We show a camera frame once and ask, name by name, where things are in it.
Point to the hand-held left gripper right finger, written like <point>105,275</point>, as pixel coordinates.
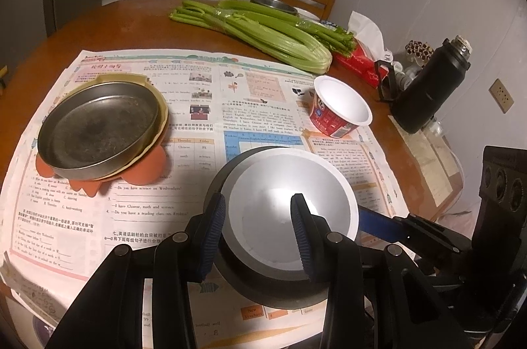
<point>302,237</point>

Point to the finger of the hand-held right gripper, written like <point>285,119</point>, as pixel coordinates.
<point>372,221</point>

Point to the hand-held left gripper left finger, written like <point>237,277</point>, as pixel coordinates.
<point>212,237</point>

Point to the white bowl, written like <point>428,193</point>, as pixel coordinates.
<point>263,209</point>

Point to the orange trivet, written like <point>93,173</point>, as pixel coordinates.
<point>150,167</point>

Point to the yellow shell-shaped plate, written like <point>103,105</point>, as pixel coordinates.
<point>162,116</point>

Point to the round metal plate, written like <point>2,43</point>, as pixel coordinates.
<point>99,130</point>

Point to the pale paper sheet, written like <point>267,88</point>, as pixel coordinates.
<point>428,163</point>

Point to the red paper cup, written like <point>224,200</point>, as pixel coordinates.
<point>329,118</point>

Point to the printed newspaper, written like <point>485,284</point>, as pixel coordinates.
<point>255,106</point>

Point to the black thermos bottle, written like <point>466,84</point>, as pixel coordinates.
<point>428,93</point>

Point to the red tissue pack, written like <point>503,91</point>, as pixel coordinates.
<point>358,62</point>

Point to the dried lotus pod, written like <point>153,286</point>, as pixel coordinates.
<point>418,49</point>

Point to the celery bunch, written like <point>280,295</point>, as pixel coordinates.
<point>280,40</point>

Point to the metal basin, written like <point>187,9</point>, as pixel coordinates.
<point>271,1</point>

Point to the wall outlet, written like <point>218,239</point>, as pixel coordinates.
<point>501,95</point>

